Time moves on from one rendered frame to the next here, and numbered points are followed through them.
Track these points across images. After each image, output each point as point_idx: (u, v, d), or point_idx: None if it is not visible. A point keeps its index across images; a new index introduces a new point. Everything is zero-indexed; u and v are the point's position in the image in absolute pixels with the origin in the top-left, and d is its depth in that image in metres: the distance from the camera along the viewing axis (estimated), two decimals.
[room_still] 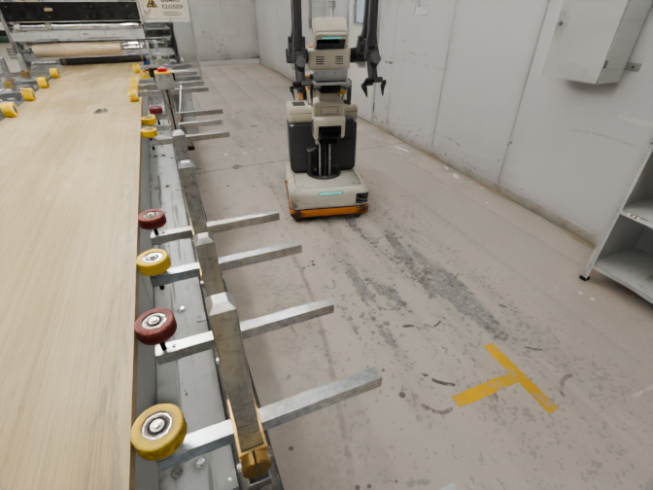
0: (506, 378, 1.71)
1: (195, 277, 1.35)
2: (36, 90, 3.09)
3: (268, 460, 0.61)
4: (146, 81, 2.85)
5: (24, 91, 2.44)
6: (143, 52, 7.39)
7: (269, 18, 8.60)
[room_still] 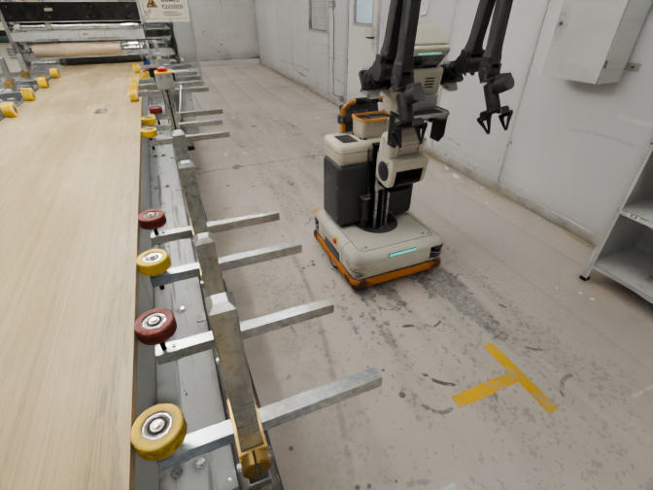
0: (506, 378, 1.71)
1: (195, 277, 1.35)
2: (36, 90, 3.09)
3: (268, 460, 0.61)
4: (146, 81, 2.85)
5: (24, 91, 2.44)
6: (143, 52, 7.39)
7: (269, 18, 8.60)
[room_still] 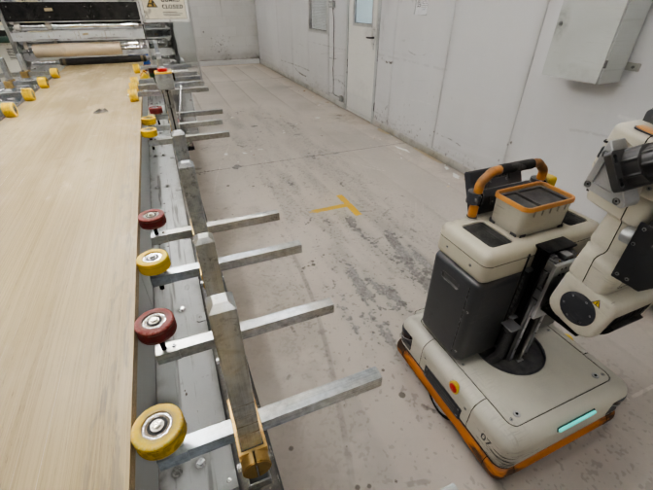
0: None
1: (195, 277, 1.35)
2: (36, 90, 3.09)
3: (268, 460, 0.61)
4: (146, 81, 2.85)
5: (24, 91, 2.44)
6: (143, 52, 7.39)
7: (269, 18, 8.60)
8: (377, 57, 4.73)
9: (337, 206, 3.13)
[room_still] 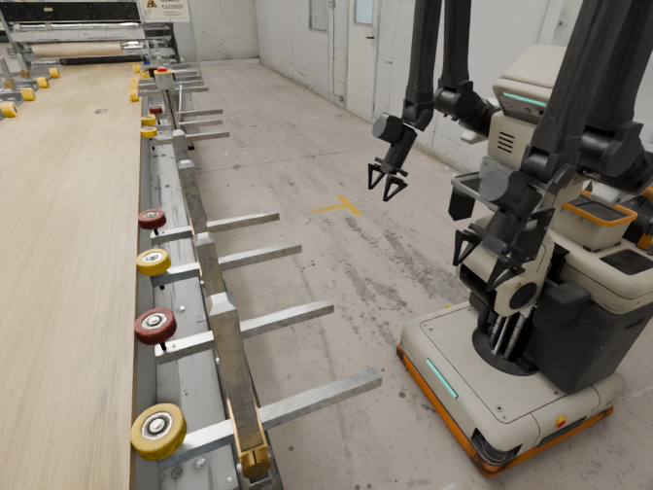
0: None
1: (195, 277, 1.35)
2: (36, 90, 3.09)
3: (268, 460, 0.61)
4: (146, 81, 2.85)
5: (24, 91, 2.44)
6: (143, 52, 7.39)
7: (269, 18, 8.60)
8: (377, 57, 4.73)
9: (337, 206, 3.13)
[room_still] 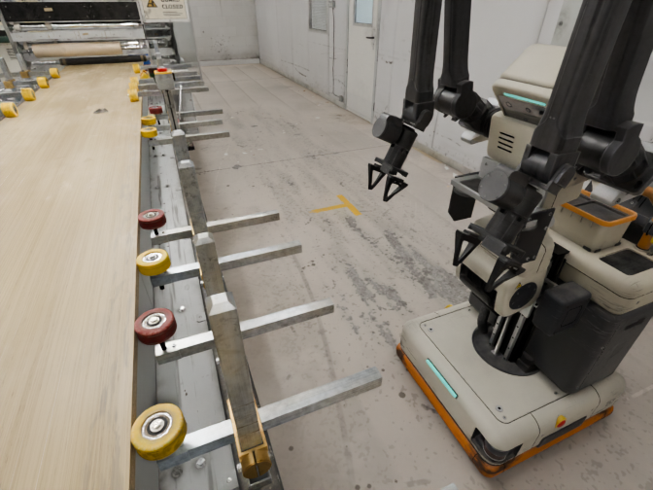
0: None
1: (195, 277, 1.35)
2: (36, 90, 3.09)
3: (268, 460, 0.61)
4: (146, 81, 2.85)
5: (24, 91, 2.44)
6: (143, 52, 7.39)
7: (269, 18, 8.60)
8: (377, 57, 4.73)
9: (337, 206, 3.13)
